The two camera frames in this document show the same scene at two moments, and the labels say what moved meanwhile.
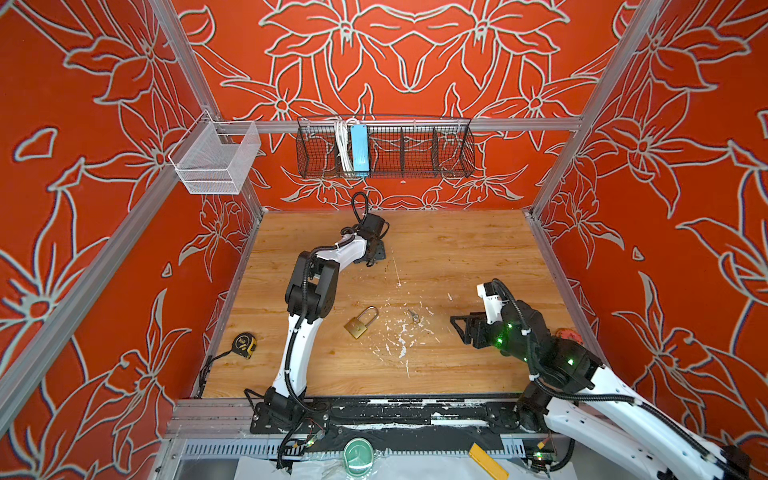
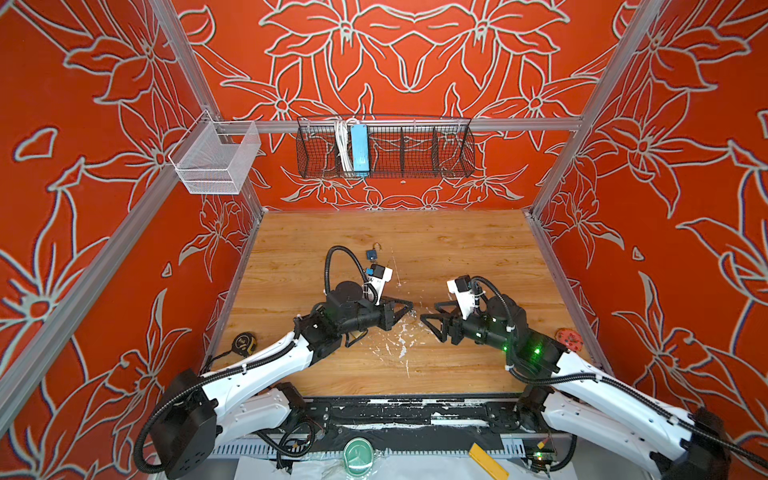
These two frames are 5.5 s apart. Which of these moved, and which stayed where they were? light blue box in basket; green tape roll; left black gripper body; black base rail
Moved: left black gripper body
Stayed: light blue box in basket; green tape roll; black base rail
